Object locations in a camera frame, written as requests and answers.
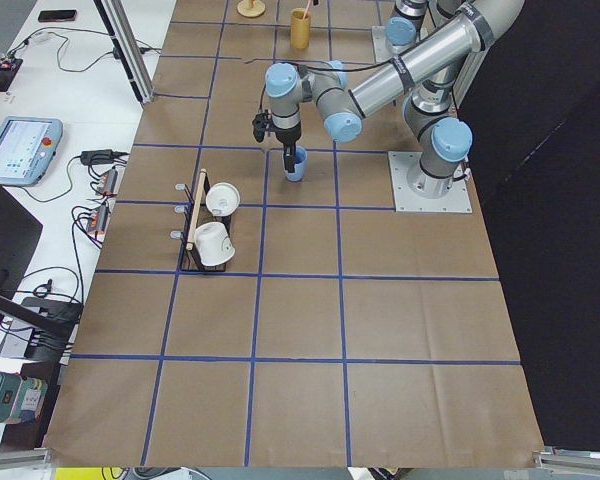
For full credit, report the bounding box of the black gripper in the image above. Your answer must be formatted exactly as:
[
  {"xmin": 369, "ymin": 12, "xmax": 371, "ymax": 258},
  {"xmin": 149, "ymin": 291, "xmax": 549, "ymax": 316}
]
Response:
[{"xmin": 252, "ymin": 110, "xmax": 301, "ymax": 173}]

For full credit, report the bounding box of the light blue plastic cup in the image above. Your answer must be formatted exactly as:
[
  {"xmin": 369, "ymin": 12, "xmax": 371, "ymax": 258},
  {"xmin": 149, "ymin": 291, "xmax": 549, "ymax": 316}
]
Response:
[{"xmin": 284, "ymin": 146, "xmax": 308, "ymax": 182}]

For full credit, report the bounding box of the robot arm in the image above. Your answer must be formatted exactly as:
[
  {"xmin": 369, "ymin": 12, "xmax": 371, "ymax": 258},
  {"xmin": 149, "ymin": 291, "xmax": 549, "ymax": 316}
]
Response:
[{"xmin": 252, "ymin": 1, "xmax": 523, "ymax": 199}]

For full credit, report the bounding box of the wooden bamboo cup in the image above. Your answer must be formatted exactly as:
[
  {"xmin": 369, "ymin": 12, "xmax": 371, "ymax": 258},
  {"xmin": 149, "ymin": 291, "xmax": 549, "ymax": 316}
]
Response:
[{"xmin": 290, "ymin": 8, "xmax": 311, "ymax": 50}]

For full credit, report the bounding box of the white mug showing base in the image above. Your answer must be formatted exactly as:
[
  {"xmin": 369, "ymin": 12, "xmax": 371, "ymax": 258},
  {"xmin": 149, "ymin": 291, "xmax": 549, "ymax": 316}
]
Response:
[{"xmin": 205, "ymin": 182, "xmax": 240, "ymax": 217}]

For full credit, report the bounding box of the white mug with smiley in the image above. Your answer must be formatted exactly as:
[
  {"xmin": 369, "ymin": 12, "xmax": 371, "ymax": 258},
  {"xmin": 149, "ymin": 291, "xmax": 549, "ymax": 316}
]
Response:
[{"xmin": 194, "ymin": 222, "xmax": 236, "ymax": 267}]

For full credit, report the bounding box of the wooden mug tree stand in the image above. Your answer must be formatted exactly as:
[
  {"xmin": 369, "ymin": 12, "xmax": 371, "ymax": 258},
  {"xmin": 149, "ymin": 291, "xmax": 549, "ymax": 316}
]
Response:
[{"xmin": 236, "ymin": 0, "xmax": 266, "ymax": 18}]

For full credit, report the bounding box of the orange usb hub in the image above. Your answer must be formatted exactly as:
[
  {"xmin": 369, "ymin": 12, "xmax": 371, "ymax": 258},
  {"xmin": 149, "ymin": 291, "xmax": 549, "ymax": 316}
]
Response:
[
  {"xmin": 96, "ymin": 167, "xmax": 118, "ymax": 196},
  {"xmin": 86, "ymin": 204, "xmax": 110, "ymax": 238}
]

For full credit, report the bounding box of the black power adapter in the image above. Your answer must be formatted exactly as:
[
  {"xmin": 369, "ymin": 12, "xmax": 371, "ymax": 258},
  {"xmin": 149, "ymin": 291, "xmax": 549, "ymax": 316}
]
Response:
[{"xmin": 80, "ymin": 149, "xmax": 115, "ymax": 166}]

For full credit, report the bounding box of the blue teach pendant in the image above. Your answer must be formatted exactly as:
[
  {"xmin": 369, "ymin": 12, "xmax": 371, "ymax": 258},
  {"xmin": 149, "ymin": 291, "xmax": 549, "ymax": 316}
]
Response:
[{"xmin": 0, "ymin": 116, "xmax": 63, "ymax": 187}]

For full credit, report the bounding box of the black smartphone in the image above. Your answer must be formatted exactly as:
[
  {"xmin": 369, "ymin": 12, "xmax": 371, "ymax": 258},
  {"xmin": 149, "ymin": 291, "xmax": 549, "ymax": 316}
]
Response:
[{"xmin": 38, "ymin": 9, "xmax": 77, "ymax": 23}]

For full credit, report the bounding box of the black monitor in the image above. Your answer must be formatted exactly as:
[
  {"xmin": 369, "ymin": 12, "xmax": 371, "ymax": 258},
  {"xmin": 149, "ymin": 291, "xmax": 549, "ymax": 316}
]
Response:
[{"xmin": 0, "ymin": 185, "xmax": 42, "ymax": 322}]

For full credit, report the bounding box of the green box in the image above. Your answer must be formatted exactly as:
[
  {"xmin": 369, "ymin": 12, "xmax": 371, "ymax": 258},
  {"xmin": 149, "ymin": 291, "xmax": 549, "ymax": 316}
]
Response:
[{"xmin": 0, "ymin": 372, "xmax": 48, "ymax": 424}]

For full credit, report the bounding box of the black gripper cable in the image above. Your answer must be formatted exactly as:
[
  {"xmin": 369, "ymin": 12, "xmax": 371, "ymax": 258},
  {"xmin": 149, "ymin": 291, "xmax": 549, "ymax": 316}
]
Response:
[{"xmin": 257, "ymin": 59, "xmax": 401, "ymax": 121}]

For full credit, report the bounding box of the black wire mug rack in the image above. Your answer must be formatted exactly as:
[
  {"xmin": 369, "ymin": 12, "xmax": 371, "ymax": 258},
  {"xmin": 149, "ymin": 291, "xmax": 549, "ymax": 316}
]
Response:
[{"xmin": 170, "ymin": 168, "xmax": 241, "ymax": 273}]

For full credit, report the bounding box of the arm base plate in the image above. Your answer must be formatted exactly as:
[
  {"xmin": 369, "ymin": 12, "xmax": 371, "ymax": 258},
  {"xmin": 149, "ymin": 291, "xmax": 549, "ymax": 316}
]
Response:
[
  {"xmin": 387, "ymin": 151, "xmax": 473, "ymax": 214},
  {"xmin": 371, "ymin": 26, "xmax": 393, "ymax": 63}
]

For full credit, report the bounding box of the aluminium frame post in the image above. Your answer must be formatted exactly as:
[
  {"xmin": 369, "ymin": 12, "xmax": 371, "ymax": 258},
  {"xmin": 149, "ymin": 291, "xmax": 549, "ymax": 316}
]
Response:
[{"xmin": 94, "ymin": 0, "xmax": 154, "ymax": 105}]

